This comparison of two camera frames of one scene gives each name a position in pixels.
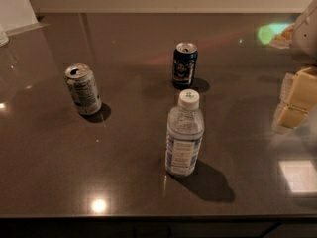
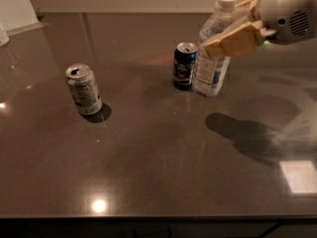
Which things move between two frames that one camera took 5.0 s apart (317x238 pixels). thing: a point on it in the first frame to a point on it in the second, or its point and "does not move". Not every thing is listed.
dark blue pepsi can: [185, 59] does not move
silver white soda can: [83, 88] does not move
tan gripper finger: [276, 126] to [253, 3]
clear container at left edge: [4, 39] does not move
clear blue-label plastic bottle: [184, 134] to [210, 71]
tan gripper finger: [298, 98] to [244, 39]
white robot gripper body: [306, 39] to [286, 13]
